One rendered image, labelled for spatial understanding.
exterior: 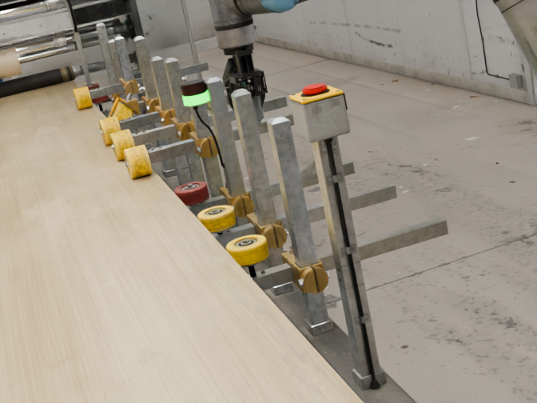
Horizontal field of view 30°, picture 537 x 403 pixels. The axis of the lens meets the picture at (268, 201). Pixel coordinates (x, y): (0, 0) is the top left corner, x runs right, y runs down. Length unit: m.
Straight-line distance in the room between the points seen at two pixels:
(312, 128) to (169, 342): 0.41
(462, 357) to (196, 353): 1.89
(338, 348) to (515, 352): 1.48
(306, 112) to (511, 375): 1.79
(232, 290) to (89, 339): 0.26
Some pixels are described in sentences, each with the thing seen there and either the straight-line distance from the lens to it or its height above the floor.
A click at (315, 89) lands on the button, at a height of 1.23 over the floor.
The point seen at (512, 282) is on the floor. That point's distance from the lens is 3.83.
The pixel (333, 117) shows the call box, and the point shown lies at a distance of 1.59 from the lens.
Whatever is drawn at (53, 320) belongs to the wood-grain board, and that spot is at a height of 0.90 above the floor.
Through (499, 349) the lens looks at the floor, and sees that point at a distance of 3.36.
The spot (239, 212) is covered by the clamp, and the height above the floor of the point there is 0.84.
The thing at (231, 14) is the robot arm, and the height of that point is 1.29.
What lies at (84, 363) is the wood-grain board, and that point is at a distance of 1.62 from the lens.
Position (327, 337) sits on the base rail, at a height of 0.70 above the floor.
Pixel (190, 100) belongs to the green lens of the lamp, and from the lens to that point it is 2.31.
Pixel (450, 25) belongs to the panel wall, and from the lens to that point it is 6.98.
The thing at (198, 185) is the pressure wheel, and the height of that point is 0.90.
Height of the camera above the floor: 1.54
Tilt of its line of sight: 17 degrees down
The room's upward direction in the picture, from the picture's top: 12 degrees counter-clockwise
